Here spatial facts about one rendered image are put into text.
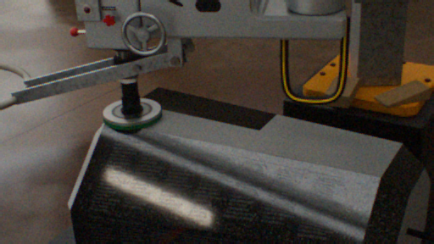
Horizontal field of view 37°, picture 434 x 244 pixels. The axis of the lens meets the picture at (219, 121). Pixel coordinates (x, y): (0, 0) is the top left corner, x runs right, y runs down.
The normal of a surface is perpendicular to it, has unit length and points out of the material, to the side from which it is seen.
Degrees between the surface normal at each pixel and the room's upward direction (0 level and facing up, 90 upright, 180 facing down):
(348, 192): 45
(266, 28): 90
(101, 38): 90
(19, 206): 0
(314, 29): 90
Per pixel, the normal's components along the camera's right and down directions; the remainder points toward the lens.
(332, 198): -0.35, -0.34
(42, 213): -0.04, -0.90
